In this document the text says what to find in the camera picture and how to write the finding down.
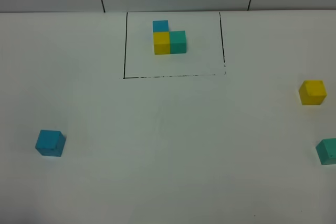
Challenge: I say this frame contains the yellow template block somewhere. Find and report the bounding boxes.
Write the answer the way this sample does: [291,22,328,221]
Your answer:
[153,31,171,55]

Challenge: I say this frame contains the green template block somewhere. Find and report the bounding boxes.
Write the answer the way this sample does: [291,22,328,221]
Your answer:
[170,30,187,54]

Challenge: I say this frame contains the blue template block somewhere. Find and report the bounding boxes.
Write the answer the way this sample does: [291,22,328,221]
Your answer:
[152,20,169,33]

